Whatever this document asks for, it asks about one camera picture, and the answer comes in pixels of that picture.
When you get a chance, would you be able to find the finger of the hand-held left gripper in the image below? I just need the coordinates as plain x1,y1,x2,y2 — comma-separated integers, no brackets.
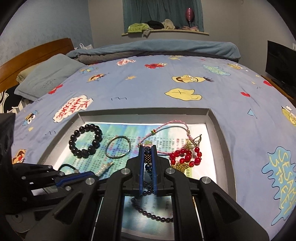
23,182,78,206
21,163,95,189

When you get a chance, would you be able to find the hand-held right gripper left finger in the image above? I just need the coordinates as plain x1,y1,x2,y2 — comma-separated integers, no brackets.
28,145,148,241

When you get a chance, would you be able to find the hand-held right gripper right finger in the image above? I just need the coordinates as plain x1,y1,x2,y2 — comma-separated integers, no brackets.
151,145,270,241

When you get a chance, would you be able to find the blue and gold bead bracelet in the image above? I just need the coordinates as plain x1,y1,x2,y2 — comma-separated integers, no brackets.
144,146,153,179

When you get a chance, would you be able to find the thin dark cord bracelet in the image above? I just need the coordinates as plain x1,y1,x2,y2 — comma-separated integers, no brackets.
58,163,79,174

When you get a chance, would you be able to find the gold chain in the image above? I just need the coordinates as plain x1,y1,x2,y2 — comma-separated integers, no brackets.
172,162,193,176

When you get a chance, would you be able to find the pearl hair clip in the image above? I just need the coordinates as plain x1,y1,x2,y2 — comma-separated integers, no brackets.
96,162,114,176

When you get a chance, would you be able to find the red bead bracelet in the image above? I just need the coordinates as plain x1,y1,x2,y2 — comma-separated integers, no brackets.
169,147,203,167

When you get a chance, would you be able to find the silver bangle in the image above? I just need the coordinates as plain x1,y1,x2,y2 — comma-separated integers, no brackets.
105,136,131,159

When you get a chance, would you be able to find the pink cord bracelet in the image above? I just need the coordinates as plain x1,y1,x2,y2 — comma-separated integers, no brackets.
139,120,192,156

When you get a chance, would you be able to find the dark purple bead necklace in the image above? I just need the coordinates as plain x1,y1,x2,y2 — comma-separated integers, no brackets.
131,178,174,223

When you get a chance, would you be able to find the black bead bracelet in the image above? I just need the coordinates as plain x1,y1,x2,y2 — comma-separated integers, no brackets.
69,123,103,159

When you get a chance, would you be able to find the grey cardboard box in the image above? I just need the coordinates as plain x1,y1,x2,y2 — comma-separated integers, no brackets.
35,108,237,241

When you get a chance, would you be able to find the striped cartoon pillow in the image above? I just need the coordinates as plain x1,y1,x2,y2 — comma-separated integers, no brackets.
0,87,30,116

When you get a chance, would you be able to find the blue pillow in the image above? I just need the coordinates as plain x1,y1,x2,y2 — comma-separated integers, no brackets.
14,53,89,101

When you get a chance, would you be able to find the olive pillow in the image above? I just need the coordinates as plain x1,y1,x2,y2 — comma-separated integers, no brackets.
16,66,41,84

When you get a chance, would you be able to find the grey blanket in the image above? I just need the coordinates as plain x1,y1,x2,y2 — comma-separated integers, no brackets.
74,51,162,65

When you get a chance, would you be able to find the blue blanket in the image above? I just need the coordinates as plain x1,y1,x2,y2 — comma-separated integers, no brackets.
66,39,241,62

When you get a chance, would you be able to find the wooden headboard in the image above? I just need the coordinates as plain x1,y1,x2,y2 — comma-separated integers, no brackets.
0,38,75,88

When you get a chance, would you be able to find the window sill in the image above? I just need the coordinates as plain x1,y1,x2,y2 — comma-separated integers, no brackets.
121,29,210,36

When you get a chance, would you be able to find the green cloth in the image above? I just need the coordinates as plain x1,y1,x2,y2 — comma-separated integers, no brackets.
128,23,152,36

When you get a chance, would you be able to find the black cloth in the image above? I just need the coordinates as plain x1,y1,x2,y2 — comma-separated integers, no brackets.
146,20,164,30

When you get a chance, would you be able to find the beige cloth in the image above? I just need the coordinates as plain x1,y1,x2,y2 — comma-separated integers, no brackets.
161,19,176,30

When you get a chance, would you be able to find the pink cloth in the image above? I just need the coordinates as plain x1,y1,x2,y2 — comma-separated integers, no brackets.
179,25,200,32

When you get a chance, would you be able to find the wooden television stand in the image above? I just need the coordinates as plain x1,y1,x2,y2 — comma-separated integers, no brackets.
261,75,296,100

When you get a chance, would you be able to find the pink wine glass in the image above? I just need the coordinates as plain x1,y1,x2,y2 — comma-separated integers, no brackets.
185,8,194,28

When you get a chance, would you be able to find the green curtain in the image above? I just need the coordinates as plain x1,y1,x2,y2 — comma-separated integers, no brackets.
122,0,205,33

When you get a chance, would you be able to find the black television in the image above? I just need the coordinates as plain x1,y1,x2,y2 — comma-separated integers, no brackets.
265,40,296,93

